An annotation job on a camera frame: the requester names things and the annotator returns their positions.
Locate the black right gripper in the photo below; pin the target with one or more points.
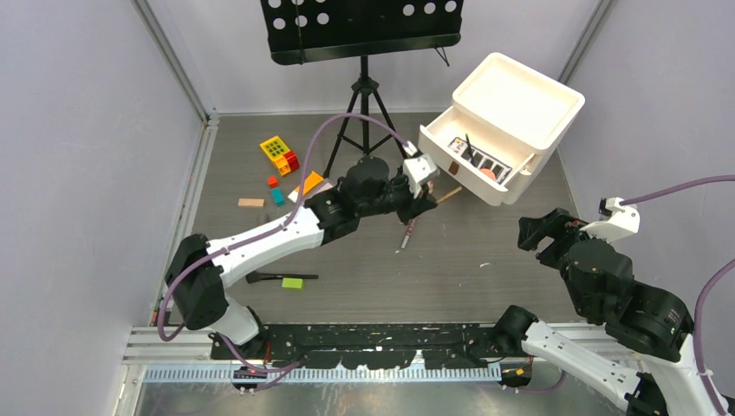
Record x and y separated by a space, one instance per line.
557 223

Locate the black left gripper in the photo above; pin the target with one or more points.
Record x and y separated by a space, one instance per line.
413 206

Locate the thin tan wooden pencil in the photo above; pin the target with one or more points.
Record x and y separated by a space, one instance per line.
449 194

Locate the white drawer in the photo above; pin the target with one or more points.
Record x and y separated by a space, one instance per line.
434 137

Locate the pink round puff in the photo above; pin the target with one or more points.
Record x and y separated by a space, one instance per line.
489 173

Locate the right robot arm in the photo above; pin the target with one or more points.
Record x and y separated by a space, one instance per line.
652 323

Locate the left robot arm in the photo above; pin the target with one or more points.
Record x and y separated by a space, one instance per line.
202 269

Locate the red silver lip pen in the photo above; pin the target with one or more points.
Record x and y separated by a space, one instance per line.
408 233

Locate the clear false lashes pack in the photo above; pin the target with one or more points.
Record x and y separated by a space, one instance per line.
324 186

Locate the orange white tube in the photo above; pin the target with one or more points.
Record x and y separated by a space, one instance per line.
313 180

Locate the white drawer organizer box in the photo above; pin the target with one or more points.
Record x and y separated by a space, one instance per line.
530 108

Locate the red orange toy block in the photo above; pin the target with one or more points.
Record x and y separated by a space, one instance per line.
287 163

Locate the teal block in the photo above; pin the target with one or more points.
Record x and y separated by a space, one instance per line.
277 196

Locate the green rectangular block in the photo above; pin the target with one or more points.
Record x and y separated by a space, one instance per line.
292 283

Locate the yellow green toy block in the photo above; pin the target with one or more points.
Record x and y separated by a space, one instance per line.
274 148

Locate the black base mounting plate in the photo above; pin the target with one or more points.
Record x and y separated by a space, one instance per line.
374 346

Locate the beige rectangular block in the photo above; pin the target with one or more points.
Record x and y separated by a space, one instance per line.
251 202

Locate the black music stand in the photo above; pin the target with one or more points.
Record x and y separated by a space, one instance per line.
300 32

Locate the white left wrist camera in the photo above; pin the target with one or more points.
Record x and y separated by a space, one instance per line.
419 168

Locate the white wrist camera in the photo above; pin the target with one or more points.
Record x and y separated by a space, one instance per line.
616 222
419 168

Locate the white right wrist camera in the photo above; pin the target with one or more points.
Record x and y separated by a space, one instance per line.
616 222

